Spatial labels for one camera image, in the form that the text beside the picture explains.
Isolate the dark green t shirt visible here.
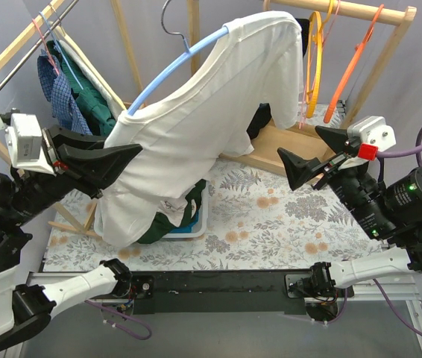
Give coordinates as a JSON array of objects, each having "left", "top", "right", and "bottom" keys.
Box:
[{"left": 137, "top": 180, "right": 207, "bottom": 245}]

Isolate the orange hanger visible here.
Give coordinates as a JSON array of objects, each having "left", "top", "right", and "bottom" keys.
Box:
[{"left": 324, "top": 4, "right": 385, "bottom": 124}]

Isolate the white t shirt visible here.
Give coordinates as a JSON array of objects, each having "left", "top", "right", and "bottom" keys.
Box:
[{"left": 95, "top": 10, "right": 303, "bottom": 248}]

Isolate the white plastic basket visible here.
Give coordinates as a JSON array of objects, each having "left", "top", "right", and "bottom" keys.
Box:
[{"left": 164, "top": 182, "right": 209, "bottom": 239}]

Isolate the yellow hanger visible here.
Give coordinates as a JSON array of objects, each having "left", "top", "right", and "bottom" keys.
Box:
[{"left": 304, "top": 1, "right": 334, "bottom": 119}]

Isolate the pink wire hanger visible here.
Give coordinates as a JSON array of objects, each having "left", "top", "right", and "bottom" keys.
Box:
[{"left": 299, "top": 1, "right": 340, "bottom": 129}]

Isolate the light blue hanger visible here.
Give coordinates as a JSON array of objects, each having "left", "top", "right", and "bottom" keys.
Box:
[{"left": 125, "top": 0, "right": 230, "bottom": 116}]

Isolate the teal blue t shirt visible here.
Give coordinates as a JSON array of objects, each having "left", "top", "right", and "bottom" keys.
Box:
[{"left": 179, "top": 214, "right": 199, "bottom": 232}]

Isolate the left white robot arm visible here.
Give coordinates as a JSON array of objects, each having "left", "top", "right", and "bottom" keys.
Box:
[{"left": 0, "top": 126, "right": 142, "bottom": 351}]

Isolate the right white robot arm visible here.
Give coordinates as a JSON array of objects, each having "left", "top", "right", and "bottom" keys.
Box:
[{"left": 277, "top": 125, "right": 422, "bottom": 297}]

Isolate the blue checked shirt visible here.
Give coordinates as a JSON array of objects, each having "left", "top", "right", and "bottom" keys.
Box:
[{"left": 37, "top": 50, "right": 92, "bottom": 135}]

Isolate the black t shirt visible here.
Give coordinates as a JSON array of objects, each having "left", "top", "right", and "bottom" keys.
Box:
[{"left": 247, "top": 18, "right": 310, "bottom": 139}]

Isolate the pink hanger on left rack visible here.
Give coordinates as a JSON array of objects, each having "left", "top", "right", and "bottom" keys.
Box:
[{"left": 31, "top": 19, "right": 60, "bottom": 75}]

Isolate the cream plastic hanger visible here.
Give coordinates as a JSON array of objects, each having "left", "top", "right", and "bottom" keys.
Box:
[{"left": 46, "top": 24, "right": 126, "bottom": 111}]

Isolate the right wooden clothes rack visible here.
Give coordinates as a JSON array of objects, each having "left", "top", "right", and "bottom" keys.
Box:
[{"left": 184, "top": 0, "right": 418, "bottom": 180}]

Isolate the wooden clothes rack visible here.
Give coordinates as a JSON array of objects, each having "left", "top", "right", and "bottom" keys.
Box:
[
  {"left": 0, "top": 0, "right": 177, "bottom": 239},
  {"left": 184, "top": 0, "right": 418, "bottom": 180}
]

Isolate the dark green ruffled garment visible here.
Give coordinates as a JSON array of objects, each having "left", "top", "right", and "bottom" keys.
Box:
[{"left": 46, "top": 40, "right": 125, "bottom": 136}]

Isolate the left wooden clothes rack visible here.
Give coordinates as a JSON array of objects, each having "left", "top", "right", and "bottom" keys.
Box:
[{"left": 0, "top": 0, "right": 177, "bottom": 239}]

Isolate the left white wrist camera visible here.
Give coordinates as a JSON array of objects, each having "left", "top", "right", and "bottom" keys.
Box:
[{"left": 4, "top": 113, "right": 55, "bottom": 175}]

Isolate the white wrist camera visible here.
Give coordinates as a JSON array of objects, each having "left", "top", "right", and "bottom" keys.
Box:
[
  {"left": 4, "top": 113, "right": 55, "bottom": 175},
  {"left": 339, "top": 116, "right": 396, "bottom": 170}
]

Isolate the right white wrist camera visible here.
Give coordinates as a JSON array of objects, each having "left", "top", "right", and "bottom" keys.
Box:
[{"left": 339, "top": 116, "right": 396, "bottom": 170}]

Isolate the blue wire hanger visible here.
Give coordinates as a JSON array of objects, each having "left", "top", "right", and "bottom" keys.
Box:
[{"left": 39, "top": 11, "right": 84, "bottom": 90}]

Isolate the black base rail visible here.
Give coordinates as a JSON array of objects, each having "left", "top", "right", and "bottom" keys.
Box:
[{"left": 87, "top": 266, "right": 353, "bottom": 316}]

